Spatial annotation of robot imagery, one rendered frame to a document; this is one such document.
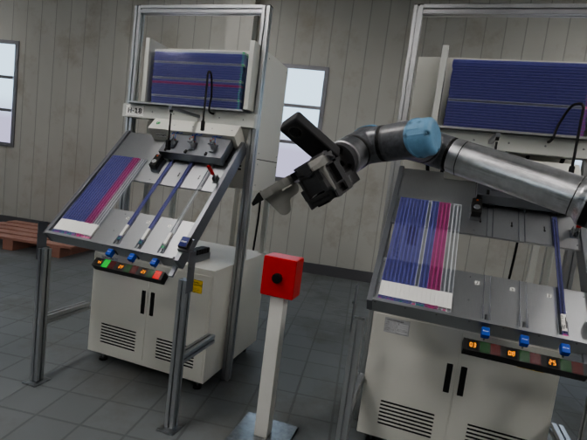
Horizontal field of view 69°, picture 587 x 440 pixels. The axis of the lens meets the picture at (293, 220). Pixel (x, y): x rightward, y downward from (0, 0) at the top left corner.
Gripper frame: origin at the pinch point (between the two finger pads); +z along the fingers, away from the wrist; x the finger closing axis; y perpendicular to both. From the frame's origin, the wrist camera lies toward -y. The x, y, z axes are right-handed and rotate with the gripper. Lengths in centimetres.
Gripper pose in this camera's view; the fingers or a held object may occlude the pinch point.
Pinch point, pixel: (276, 185)
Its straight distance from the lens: 69.7
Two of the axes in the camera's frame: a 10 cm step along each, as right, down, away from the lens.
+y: 5.0, 8.6, 0.8
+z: -5.5, 4.0, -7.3
